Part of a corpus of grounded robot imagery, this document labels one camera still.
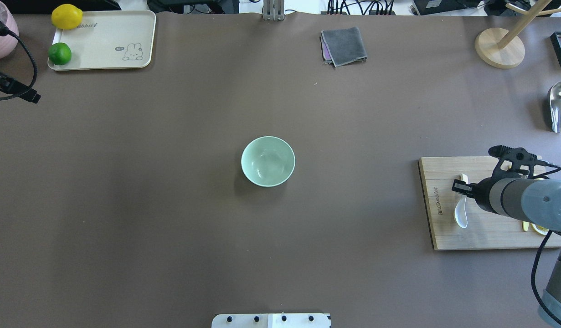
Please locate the light green bowl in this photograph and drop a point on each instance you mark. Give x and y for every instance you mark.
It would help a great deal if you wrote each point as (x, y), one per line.
(268, 161)

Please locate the white ceramic soup spoon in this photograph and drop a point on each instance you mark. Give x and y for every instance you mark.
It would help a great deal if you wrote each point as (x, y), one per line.
(459, 214)

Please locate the lower lemon slice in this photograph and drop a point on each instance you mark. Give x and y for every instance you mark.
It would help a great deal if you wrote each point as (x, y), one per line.
(539, 229)

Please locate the wooden cutting board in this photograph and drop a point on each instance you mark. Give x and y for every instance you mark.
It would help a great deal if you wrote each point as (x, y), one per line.
(485, 230)

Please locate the yellow lemon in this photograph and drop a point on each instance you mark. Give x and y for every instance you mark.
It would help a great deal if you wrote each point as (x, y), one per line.
(66, 17)

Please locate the grey folded cloth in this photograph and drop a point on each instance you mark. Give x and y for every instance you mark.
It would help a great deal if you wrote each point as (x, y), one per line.
(342, 46)

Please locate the pink bowl of ice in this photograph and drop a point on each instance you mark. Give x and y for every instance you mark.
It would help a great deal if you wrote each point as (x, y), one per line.
(7, 43)

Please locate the green lime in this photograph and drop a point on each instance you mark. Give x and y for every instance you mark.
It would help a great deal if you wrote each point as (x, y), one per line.
(60, 54)

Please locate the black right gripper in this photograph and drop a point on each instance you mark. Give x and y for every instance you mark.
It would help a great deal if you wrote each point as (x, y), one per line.
(481, 192)

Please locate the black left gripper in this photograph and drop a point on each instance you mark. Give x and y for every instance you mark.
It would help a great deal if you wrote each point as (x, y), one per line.
(12, 87)

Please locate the beige rabbit tray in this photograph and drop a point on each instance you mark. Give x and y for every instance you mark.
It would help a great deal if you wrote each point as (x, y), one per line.
(109, 40)

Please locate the wooden mug tree stand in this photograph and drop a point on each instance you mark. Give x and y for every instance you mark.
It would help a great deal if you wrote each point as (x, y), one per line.
(503, 49)

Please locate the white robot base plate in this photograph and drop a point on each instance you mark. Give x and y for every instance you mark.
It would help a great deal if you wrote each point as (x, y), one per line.
(272, 320)

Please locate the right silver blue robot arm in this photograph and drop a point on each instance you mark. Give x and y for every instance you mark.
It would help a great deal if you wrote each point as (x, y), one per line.
(534, 201)

